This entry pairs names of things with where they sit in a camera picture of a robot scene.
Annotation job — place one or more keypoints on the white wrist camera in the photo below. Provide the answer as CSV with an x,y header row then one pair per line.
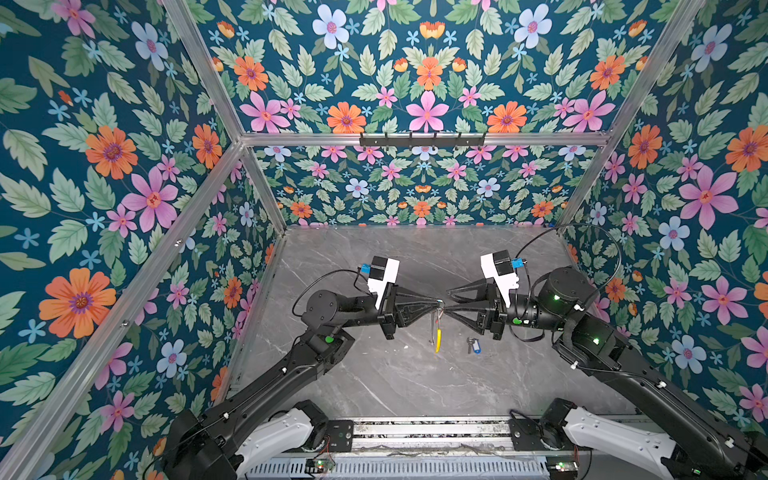
x,y
502,268
381,272

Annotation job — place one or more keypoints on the white ventilation grille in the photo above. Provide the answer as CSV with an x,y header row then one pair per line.
x,y
401,468

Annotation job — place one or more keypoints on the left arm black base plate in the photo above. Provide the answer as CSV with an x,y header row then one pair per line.
x,y
333,436

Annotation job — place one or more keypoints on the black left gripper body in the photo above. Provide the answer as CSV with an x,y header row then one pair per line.
x,y
386,315

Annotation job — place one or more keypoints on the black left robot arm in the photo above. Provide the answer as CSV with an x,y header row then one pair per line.
x,y
234,436

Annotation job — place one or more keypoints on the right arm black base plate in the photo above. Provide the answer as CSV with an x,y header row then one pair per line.
x,y
527,434

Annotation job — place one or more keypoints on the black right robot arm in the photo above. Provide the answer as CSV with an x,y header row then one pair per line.
x,y
691,443

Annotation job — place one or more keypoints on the large black yellow keyring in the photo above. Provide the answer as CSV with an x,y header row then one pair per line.
x,y
435,327

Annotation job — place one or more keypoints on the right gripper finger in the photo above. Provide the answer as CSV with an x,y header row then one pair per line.
x,y
476,320
469,293

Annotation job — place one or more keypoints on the black wall hook rack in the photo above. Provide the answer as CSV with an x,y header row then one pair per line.
x,y
408,140

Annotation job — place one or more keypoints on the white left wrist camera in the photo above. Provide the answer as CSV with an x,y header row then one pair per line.
x,y
381,272

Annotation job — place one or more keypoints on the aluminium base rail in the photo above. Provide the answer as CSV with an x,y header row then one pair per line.
x,y
469,436

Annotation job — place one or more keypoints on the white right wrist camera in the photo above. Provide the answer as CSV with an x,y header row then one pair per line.
x,y
502,268

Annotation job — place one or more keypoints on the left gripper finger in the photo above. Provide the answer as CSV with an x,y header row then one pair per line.
x,y
411,300
409,314

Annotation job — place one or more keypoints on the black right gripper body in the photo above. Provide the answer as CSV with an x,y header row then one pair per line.
x,y
495,300

